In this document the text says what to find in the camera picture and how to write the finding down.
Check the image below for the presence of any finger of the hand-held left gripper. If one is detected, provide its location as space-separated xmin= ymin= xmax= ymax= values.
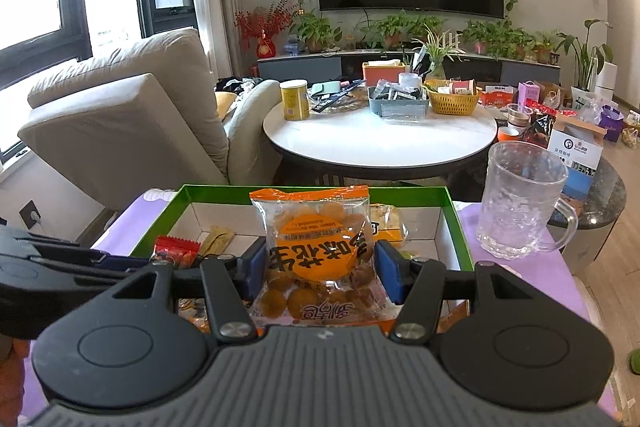
xmin=35 ymin=236 xmax=154 ymax=271
xmin=70 ymin=269 xmax=147 ymax=291

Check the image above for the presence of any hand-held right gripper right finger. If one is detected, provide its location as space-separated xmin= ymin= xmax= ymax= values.
xmin=375 ymin=239 xmax=534 ymax=344

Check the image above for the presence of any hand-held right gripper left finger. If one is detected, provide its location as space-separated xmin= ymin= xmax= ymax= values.
xmin=106 ymin=238 xmax=267 ymax=342

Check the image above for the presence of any yellow stick packet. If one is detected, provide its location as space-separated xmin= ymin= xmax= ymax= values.
xmin=200 ymin=226 xmax=236 ymax=259

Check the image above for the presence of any yellow snack packet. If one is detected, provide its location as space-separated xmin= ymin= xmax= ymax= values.
xmin=369 ymin=204 xmax=409 ymax=254

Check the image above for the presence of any small red snack packet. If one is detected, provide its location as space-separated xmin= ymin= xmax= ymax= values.
xmin=152 ymin=235 xmax=201 ymax=269

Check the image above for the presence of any orange peanut snack packet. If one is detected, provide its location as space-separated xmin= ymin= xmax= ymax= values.
xmin=248 ymin=185 xmax=396 ymax=329

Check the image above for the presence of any green cardboard box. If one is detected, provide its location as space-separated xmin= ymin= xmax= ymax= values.
xmin=131 ymin=184 xmax=475 ymax=324

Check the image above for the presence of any person's left hand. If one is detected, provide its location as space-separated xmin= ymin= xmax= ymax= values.
xmin=0 ymin=339 xmax=32 ymax=427

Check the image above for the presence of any white round table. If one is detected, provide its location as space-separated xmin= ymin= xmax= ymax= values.
xmin=262 ymin=91 xmax=507 ymax=174

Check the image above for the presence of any purple flower print tablecloth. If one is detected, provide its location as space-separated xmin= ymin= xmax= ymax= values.
xmin=30 ymin=186 xmax=624 ymax=427

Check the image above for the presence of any beige sofa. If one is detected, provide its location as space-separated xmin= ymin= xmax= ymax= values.
xmin=17 ymin=28 xmax=234 ymax=214

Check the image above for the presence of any cream sofa armrest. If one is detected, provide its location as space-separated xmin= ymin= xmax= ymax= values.
xmin=221 ymin=79 xmax=284 ymax=186

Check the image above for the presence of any clear glass mug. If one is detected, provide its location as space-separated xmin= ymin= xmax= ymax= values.
xmin=475 ymin=140 xmax=580 ymax=261

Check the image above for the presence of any grey blue storage basket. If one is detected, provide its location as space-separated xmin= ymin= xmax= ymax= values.
xmin=367 ymin=84 xmax=431 ymax=119

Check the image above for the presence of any yellow can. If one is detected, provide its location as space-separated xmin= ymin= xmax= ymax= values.
xmin=279 ymin=79 xmax=311 ymax=122

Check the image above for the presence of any yellow woven basket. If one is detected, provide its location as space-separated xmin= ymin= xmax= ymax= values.
xmin=424 ymin=79 xmax=481 ymax=116

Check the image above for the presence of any orange box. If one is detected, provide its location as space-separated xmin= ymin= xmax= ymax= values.
xmin=362 ymin=60 xmax=409 ymax=88

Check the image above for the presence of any grey television cabinet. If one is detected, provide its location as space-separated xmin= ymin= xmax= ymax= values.
xmin=255 ymin=49 xmax=562 ymax=90

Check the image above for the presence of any blue white carton box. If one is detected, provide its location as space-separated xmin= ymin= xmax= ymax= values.
xmin=547 ymin=114 xmax=609 ymax=208

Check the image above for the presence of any spider plant in vase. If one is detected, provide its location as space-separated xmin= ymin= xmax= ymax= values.
xmin=410 ymin=26 xmax=467 ymax=80

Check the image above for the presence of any dark round coffee table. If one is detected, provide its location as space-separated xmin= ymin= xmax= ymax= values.
xmin=500 ymin=146 xmax=629 ymax=279

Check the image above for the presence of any pink box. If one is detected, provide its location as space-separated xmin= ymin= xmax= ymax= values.
xmin=517 ymin=81 xmax=542 ymax=108

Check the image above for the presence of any red flower decoration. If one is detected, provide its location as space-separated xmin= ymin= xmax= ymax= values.
xmin=233 ymin=0 xmax=302 ymax=60

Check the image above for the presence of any potted green plant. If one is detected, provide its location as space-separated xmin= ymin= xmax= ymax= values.
xmin=459 ymin=20 xmax=502 ymax=56
xmin=531 ymin=31 xmax=559 ymax=64
xmin=289 ymin=12 xmax=342 ymax=54
xmin=370 ymin=13 xmax=422 ymax=51

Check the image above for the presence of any purple bag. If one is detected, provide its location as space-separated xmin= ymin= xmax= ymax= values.
xmin=599 ymin=105 xmax=626 ymax=143

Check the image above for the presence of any white air purifier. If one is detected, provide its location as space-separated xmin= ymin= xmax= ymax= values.
xmin=594 ymin=61 xmax=616 ymax=103

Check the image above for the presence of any tall plant in white pot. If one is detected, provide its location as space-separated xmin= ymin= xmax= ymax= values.
xmin=557 ymin=19 xmax=614 ymax=91

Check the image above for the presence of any wall outlet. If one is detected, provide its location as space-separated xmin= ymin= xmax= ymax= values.
xmin=19 ymin=201 xmax=44 ymax=229

